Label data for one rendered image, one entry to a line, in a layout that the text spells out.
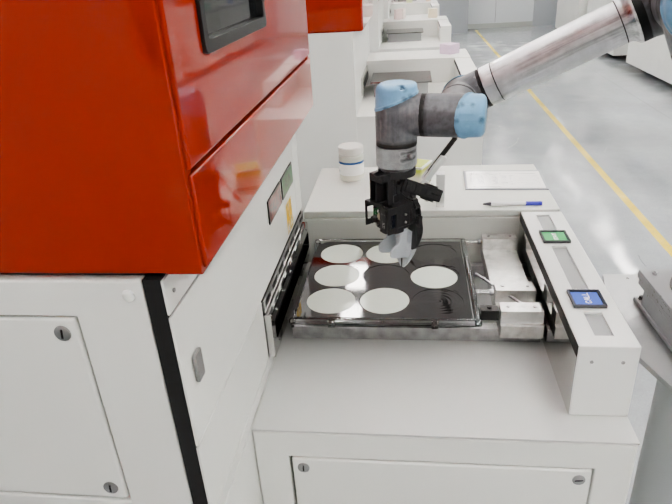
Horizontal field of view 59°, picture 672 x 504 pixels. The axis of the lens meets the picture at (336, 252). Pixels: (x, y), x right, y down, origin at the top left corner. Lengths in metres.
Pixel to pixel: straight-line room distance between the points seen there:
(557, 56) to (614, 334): 0.48
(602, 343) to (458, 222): 0.57
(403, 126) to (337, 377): 0.48
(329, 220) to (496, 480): 0.73
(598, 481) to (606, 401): 0.13
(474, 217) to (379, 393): 0.57
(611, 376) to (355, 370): 0.44
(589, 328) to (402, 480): 0.41
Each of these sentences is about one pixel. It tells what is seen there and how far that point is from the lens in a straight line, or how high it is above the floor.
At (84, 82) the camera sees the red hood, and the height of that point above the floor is 1.43.
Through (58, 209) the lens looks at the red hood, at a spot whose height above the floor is 1.30.
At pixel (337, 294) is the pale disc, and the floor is 0.90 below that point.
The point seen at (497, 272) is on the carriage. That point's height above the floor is 0.88.
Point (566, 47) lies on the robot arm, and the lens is 1.14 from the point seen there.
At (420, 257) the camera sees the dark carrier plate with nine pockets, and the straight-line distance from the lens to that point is 1.38.
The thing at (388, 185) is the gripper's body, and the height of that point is 1.15.
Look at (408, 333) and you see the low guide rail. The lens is 1.22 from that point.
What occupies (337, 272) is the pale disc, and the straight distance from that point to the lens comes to 1.32.
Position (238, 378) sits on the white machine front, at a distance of 0.97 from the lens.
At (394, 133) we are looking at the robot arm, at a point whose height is 1.25.
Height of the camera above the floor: 1.52
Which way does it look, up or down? 26 degrees down
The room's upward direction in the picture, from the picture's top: 4 degrees counter-clockwise
